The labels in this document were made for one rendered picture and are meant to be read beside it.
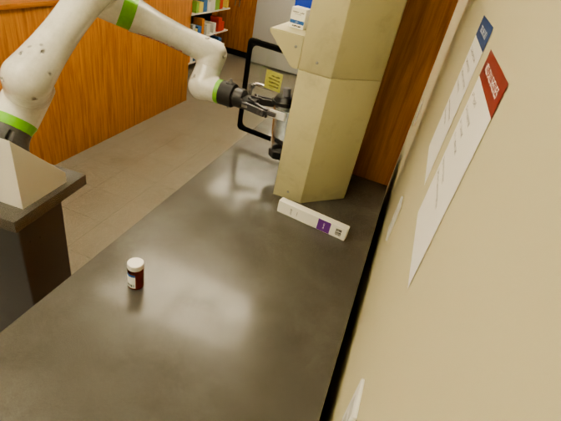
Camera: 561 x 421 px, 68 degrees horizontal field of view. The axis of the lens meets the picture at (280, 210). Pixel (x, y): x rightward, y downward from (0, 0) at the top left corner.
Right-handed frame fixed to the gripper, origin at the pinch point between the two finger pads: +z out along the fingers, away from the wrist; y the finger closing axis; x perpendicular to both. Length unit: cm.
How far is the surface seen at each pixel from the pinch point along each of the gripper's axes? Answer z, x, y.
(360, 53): 23.0, -29.1, -9.4
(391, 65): 31.5, -21.9, 21.7
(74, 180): -54, 27, -49
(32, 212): -51, 28, -69
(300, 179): 15.4, 16.4, -15.4
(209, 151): -107, 122, 166
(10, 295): -66, 69, -72
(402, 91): 38.9, -14.0, 21.7
